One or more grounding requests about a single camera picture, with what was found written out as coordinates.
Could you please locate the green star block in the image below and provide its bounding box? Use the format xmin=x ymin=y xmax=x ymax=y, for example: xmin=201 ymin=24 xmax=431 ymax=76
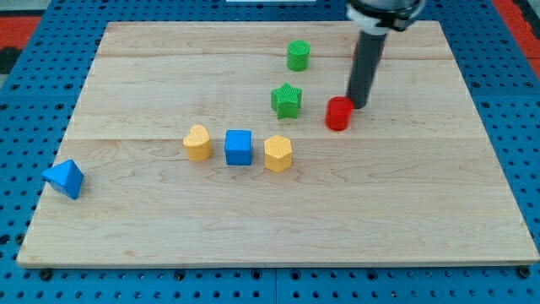
xmin=271 ymin=83 xmax=302 ymax=119

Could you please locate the red cylinder block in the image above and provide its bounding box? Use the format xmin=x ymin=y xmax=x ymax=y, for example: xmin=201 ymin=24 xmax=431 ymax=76
xmin=325 ymin=96 xmax=354 ymax=131

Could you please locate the blue cube block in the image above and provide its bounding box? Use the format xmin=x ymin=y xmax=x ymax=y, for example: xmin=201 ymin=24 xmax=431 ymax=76
xmin=224 ymin=129 xmax=252 ymax=166

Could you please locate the green cylinder block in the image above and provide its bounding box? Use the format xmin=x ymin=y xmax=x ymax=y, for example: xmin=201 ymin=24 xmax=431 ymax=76
xmin=287 ymin=40 xmax=311 ymax=72

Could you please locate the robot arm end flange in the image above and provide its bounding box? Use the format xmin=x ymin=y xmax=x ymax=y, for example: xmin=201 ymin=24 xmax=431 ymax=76
xmin=346 ymin=0 xmax=427 ymax=35

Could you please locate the yellow hexagon block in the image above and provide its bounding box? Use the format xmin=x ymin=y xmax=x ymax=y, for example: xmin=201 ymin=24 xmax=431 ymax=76
xmin=263 ymin=135 xmax=292 ymax=173

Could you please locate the blue triangle block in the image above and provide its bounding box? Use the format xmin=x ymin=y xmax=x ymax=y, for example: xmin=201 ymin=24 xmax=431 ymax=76
xmin=41 ymin=160 xmax=84 ymax=200

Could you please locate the yellow heart block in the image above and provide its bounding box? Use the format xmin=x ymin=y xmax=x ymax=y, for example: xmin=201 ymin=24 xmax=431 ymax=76
xmin=183 ymin=124 xmax=213 ymax=161

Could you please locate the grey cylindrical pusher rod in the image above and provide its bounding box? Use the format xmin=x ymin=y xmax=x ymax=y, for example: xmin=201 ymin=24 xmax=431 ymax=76
xmin=346 ymin=31 xmax=386 ymax=109

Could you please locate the red block behind rod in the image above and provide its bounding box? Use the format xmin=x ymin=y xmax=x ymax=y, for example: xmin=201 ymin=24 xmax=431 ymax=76
xmin=353 ymin=41 xmax=386 ymax=61

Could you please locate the wooden board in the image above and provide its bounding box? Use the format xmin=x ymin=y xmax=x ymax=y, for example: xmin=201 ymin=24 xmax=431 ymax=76
xmin=17 ymin=21 xmax=539 ymax=269

